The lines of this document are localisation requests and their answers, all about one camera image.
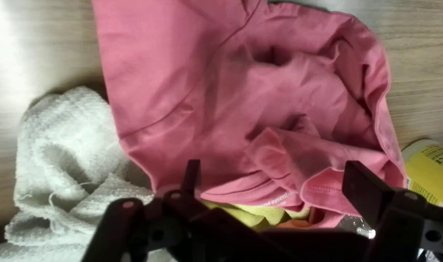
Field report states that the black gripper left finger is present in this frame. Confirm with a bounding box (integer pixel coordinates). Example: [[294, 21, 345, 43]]
[[179, 158, 204, 198]]

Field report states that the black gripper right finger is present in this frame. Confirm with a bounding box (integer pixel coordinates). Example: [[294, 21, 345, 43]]
[[341, 158, 408, 234]]

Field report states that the pink shirt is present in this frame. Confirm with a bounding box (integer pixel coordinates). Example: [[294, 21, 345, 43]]
[[89, 0, 411, 230]]

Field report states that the yellow printed packet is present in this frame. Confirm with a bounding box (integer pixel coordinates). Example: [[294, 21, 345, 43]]
[[401, 138, 443, 209]]

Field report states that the yellow cloth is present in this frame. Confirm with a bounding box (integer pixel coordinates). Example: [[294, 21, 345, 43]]
[[201, 199, 315, 232]]

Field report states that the white knitted towel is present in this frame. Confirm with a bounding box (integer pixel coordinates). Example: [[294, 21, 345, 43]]
[[0, 85, 157, 262]]

